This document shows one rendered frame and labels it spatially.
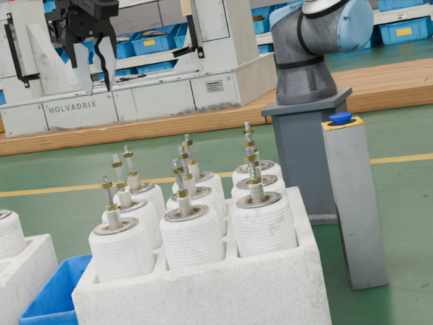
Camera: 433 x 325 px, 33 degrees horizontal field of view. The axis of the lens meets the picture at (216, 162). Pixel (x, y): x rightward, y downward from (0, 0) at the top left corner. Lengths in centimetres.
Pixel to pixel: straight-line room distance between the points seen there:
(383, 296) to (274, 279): 30
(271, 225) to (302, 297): 12
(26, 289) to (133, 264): 30
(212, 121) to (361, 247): 211
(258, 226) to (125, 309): 24
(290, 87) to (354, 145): 46
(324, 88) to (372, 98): 141
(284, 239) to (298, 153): 64
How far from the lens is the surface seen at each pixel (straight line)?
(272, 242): 114
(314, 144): 175
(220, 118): 339
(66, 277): 153
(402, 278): 143
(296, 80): 174
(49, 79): 414
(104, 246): 116
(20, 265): 139
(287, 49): 175
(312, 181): 177
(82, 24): 125
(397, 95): 313
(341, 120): 133
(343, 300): 137
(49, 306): 143
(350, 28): 163
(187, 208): 116
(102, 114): 379
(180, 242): 114
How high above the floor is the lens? 57
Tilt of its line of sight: 12 degrees down
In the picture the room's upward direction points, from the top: 12 degrees counter-clockwise
